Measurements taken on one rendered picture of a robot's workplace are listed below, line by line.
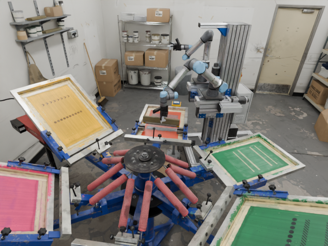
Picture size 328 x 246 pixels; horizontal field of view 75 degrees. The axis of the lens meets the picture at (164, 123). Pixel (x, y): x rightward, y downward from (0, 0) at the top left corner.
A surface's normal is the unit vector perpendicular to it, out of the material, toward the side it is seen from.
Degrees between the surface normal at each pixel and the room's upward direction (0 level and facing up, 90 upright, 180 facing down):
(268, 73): 90
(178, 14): 90
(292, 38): 90
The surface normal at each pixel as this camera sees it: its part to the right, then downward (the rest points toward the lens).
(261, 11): -0.13, 0.52
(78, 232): 0.02, -0.85
